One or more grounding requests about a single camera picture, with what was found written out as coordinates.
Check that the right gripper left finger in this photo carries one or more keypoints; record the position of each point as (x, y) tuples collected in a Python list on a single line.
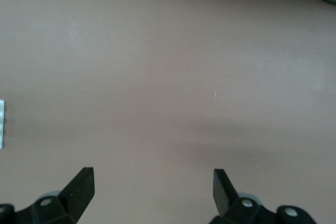
[(76, 195)]

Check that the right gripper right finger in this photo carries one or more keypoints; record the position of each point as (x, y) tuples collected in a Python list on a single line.
[(225, 200)]

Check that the white studded base plate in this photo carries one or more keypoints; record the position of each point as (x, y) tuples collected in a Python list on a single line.
[(2, 124)]

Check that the brown table cover sheet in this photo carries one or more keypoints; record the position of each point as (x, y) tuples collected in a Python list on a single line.
[(157, 77)]

